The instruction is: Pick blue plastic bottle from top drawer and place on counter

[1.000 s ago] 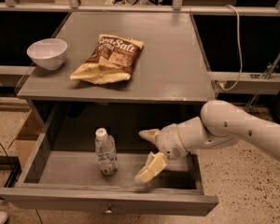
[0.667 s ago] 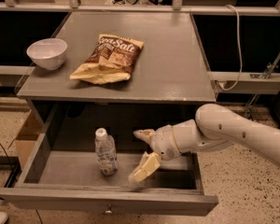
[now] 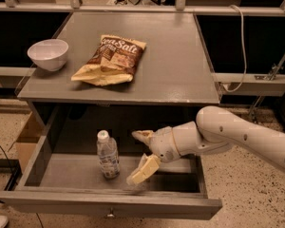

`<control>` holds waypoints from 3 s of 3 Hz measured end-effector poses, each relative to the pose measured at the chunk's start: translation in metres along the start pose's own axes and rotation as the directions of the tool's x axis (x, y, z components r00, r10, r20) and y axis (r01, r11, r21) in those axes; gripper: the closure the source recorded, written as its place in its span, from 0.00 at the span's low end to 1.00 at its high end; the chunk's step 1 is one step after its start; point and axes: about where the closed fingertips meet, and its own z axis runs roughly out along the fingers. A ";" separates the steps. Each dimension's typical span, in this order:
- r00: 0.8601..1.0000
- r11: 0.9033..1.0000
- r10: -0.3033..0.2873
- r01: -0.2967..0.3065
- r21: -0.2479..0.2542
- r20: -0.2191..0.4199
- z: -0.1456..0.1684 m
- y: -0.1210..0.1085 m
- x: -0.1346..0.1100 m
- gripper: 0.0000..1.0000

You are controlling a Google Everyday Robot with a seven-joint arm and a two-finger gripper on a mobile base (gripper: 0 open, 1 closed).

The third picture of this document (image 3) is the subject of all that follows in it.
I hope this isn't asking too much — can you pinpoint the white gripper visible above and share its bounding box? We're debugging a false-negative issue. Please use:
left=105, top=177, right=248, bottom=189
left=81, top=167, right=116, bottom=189
left=126, top=126, right=181, bottom=185

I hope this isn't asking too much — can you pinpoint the clear plastic water bottle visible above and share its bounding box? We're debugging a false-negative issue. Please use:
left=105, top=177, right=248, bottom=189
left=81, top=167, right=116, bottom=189
left=97, top=130, right=120, bottom=179

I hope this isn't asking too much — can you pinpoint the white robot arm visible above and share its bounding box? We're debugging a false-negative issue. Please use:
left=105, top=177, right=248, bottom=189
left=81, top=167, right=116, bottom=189
left=126, top=106, right=285, bottom=185

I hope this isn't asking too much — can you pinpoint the metal drawer knob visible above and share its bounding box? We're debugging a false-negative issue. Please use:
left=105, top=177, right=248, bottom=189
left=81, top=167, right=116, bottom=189
left=105, top=208, right=116, bottom=219

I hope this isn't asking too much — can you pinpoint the grey cabinet counter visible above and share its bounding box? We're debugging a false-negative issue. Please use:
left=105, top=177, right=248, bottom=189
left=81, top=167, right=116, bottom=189
left=18, top=12, right=219, bottom=107

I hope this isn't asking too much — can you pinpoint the open grey top drawer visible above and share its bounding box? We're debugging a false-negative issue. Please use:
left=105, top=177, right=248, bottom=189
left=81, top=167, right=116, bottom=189
left=0, top=104, right=222, bottom=219

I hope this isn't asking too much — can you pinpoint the sea salt chips bag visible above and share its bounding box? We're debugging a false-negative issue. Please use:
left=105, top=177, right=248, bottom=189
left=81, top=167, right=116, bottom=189
left=71, top=34, right=146, bottom=86

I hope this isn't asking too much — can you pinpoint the cardboard box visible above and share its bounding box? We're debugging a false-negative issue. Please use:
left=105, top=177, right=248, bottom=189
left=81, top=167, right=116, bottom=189
left=11, top=113, right=44, bottom=173

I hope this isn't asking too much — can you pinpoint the white bowl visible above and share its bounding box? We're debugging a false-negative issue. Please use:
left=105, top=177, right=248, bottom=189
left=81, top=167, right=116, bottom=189
left=28, top=39, right=68, bottom=71

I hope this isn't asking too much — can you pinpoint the black floor cable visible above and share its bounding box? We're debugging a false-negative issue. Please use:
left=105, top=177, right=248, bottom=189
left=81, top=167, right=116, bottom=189
left=0, top=132, right=17, bottom=176

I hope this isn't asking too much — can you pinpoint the white cable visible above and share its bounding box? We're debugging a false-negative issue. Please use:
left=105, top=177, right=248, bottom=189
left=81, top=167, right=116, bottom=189
left=222, top=4, right=248, bottom=94

